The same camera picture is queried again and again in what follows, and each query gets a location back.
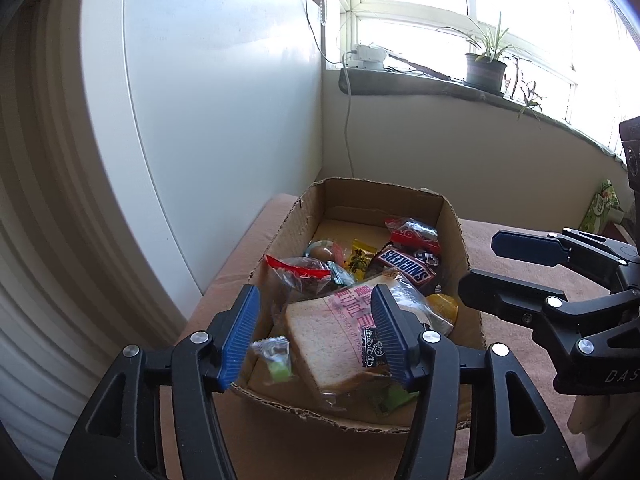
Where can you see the small trailing plant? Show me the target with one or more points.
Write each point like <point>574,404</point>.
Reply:
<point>527,95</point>

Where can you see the yellow snack packet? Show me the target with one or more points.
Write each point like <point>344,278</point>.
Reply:
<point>361,257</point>

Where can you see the large brown chocolate bar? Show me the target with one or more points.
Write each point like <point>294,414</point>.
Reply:
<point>405,266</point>

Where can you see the white ribbed panel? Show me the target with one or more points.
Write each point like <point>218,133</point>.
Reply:
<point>50,210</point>

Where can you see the person's right hand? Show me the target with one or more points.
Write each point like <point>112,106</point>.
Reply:
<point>590,415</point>

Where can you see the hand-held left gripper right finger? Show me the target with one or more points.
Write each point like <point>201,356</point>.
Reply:
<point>392,340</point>

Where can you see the pink blanket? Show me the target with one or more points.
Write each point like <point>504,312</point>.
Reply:
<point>300,455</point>

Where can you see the white refrigerator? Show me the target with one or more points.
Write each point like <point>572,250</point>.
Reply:
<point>200,110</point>

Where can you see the white power adapter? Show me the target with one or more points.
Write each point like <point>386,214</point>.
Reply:
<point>367,55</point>

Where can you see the grey window sill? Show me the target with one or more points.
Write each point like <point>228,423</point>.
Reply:
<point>400,82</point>

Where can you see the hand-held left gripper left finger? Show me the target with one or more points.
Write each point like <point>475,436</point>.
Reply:
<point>240,340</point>

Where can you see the green tissue pack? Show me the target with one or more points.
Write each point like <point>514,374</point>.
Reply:
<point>597,210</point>

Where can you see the sliced bread packet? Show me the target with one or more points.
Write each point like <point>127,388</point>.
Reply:
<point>325,345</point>

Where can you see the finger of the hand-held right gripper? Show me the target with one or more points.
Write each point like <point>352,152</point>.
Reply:
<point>525,247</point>
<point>500,295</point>

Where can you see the potted spider plant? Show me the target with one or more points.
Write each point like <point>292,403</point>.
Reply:
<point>484,72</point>

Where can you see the clear red date packet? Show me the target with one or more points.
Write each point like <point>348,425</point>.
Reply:
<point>295,272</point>
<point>412,235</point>

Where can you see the black patterned candy packet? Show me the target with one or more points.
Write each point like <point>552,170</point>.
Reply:
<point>372,347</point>

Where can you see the yellow jelly cup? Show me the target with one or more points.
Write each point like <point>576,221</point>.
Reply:
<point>442,310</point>

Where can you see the cardboard box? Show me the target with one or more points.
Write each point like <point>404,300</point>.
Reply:
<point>350,195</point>

